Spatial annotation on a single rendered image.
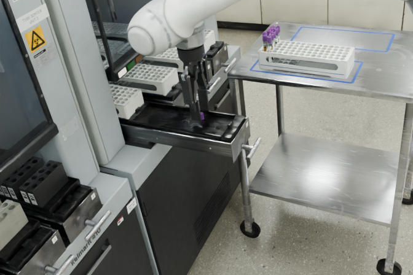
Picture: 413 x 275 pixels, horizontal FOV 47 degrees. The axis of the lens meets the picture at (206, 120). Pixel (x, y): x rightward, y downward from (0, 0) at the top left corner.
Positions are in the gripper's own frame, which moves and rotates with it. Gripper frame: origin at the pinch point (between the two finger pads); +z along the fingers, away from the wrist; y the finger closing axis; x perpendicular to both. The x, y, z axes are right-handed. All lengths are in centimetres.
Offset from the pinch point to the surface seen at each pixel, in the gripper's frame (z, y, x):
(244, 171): 46, -25, 1
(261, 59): -0.5, -30.5, 8.6
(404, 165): 27, -23, 57
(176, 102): 5.5, -7.6, -12.8
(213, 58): 4.7, -37.0, -12.8
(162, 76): -1.4, -11.2, -18.8
